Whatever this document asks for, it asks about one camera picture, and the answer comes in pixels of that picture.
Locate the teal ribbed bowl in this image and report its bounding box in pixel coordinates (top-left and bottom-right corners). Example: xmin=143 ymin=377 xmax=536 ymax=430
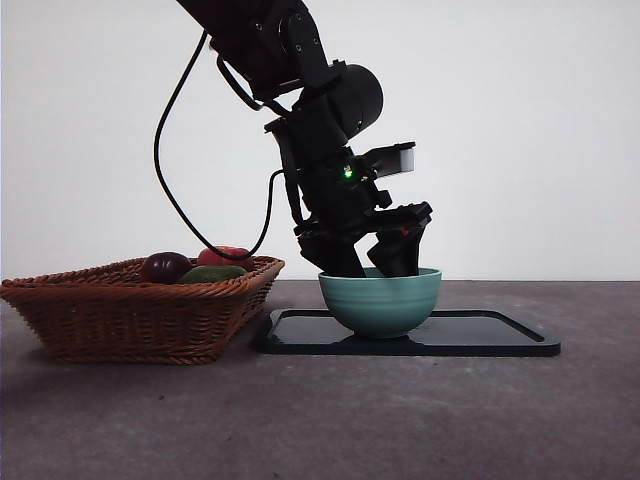
xmin=318 ymin=267 xmax=444 ymax=341

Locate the dark rectangular tray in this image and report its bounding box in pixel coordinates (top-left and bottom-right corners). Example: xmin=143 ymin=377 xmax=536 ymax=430
xmin=252 ymin=308 xmax=563 ymax=357

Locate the green fruit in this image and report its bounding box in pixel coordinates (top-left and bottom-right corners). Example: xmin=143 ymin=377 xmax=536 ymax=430
xmin=178 ymin=264 xmax=250 ymax=285

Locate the red round fruit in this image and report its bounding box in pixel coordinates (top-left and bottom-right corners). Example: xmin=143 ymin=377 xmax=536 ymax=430
xmin=196 ymin=245 xmax=256 ymax=273

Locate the dark purple round fruit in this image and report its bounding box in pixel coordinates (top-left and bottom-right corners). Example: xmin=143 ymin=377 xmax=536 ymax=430
xmin=139 ymin=251 xmax=194 ymax=284

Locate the brown wicker basket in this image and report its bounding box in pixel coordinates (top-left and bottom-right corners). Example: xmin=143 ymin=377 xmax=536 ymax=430
xmin=0 ymin=255 xmax=286 ymax=365

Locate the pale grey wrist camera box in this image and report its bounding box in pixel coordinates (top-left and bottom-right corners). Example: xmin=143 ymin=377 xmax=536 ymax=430
xmin=362 ymin=141 xmax=417 ymax=180

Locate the short black arm cable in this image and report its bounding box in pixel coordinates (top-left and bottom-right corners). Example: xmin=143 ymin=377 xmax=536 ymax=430
xmin=215 ymin=53 xmax=266 ymax=112

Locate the long black arm cable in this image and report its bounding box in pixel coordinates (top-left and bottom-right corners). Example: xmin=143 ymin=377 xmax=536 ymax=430
xmin=153 ymin=29 xmax=281 ymax=261

